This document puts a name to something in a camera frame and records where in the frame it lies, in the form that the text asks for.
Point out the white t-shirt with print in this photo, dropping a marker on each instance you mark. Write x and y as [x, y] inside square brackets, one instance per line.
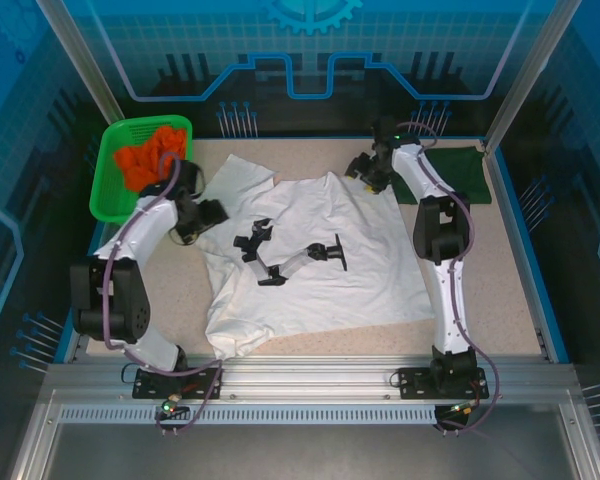
[330, 300]

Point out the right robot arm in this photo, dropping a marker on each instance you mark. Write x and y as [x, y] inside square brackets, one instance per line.
[445, 300]

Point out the dark green folded t-shirt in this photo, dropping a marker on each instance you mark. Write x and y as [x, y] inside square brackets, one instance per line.
[460, 170]

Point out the orange t-shirt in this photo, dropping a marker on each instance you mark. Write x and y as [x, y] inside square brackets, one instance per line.
[150, 155]

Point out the green plastic basket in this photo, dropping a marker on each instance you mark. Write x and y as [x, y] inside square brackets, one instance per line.
[107, 200]

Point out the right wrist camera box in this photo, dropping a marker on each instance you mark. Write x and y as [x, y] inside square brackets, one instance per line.
[381, 130]

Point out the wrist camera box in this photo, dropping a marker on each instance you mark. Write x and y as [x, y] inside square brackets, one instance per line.
[381, 130]
[192, 175]

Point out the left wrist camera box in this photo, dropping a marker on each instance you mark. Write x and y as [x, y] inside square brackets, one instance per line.
[192, 175]

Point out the aluminium frame post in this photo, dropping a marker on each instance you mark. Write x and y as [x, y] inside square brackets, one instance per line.
[80, 60]
[525, 75]

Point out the aluminium table rail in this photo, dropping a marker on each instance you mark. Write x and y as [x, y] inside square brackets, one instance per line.
[305, 375]

